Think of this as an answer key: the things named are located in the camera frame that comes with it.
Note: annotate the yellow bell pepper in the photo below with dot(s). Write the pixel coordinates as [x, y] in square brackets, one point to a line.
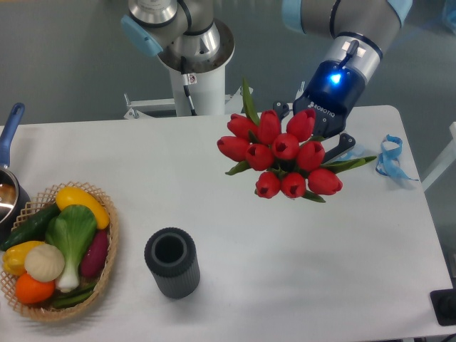
[14, 257]

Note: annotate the cream steamed bun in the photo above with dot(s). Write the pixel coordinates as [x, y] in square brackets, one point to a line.
[44, 263]

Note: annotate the blue ribbon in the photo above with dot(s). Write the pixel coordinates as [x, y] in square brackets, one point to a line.
[388, 162]

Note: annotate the white frame at right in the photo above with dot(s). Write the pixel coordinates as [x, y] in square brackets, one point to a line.
[441, 163]

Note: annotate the green cucumber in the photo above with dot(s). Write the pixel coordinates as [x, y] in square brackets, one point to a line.
[32, 229]

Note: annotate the dark grey ribbed vase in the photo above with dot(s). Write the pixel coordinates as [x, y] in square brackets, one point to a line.
[171, 256]

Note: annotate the purple sweet potato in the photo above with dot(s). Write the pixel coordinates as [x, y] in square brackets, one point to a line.
[94, 259]

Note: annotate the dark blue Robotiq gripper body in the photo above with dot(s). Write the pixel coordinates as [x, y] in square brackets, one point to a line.
[332, 94]

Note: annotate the orange fruit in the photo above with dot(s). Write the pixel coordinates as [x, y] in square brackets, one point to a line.
[30, 291]

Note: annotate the red tulip bouquet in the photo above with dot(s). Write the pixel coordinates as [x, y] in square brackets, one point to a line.
[289, 160]

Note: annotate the woven wicker basket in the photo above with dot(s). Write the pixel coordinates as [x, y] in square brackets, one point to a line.
[45, 312]

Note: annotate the green bok choy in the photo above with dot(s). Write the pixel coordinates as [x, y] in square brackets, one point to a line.
[71, 232]

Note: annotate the black device at edge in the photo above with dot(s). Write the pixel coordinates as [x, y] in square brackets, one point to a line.
[443, 303]

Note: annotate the green pea pod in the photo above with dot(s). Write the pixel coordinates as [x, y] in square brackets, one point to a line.
[73, 298]

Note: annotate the blue handled saucepan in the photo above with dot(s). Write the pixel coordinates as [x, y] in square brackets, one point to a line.
[13, 195]

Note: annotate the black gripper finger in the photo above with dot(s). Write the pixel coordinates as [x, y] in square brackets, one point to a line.
[282, 109]
[345, 144]

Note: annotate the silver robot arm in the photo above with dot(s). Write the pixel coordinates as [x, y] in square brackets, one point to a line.
[362, 31]

